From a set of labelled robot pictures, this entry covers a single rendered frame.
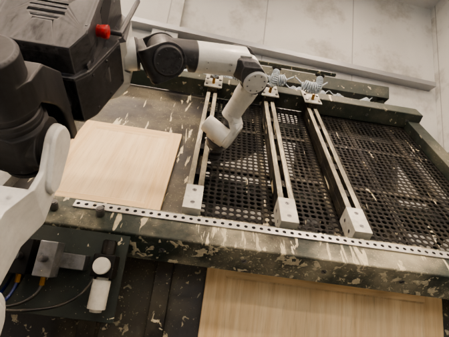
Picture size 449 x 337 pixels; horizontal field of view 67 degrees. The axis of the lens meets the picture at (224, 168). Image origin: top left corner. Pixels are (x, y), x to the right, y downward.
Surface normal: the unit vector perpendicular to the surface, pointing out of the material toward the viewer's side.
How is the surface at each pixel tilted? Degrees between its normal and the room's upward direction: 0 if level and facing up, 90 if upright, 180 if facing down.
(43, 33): 82
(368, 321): 90
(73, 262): 90
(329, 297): 90
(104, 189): 51
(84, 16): 82
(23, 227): 111
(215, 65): 148
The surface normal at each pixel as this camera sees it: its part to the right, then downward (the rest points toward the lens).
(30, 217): 0.87, 0.42
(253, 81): 0.23, 0.73
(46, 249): 0.10, -0.28
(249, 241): 0.15, -0.81
